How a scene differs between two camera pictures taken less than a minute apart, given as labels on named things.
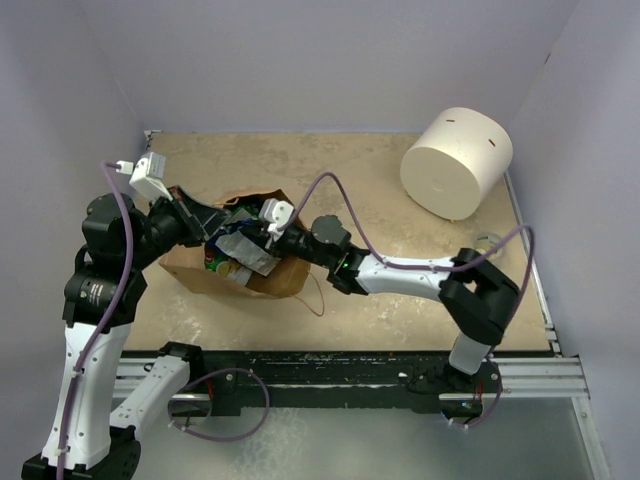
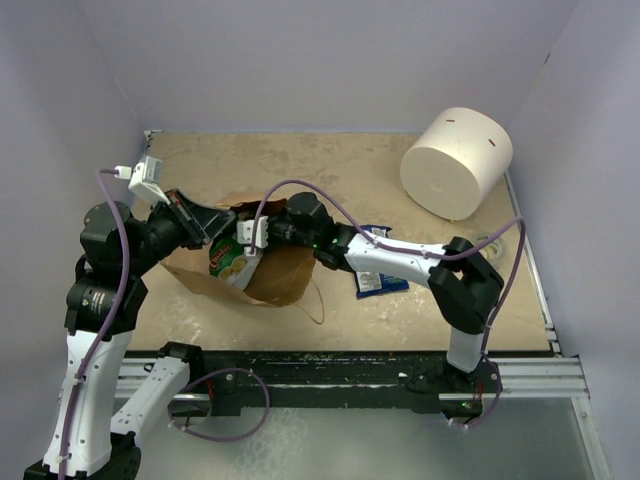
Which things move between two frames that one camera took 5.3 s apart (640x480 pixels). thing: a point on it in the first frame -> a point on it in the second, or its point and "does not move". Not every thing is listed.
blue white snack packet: [246, 250] -> [370, 283]
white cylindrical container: [455, 158] does not move
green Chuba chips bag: [228, 268] does not move
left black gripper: [207, 218] does not move
